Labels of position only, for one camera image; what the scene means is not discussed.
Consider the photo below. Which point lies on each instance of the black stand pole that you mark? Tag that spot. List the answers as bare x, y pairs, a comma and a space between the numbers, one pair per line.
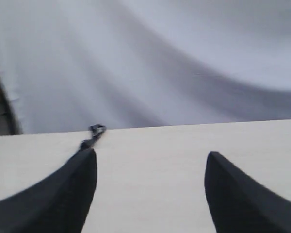
13, 127

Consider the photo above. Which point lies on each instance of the grey backdrop cloth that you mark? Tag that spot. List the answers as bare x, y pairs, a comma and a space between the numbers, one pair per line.
66, 64

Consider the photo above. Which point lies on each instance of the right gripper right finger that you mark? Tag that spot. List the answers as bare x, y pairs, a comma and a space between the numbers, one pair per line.
239, 204

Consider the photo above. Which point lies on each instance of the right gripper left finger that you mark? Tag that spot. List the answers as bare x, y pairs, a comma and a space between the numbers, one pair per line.
57, 204

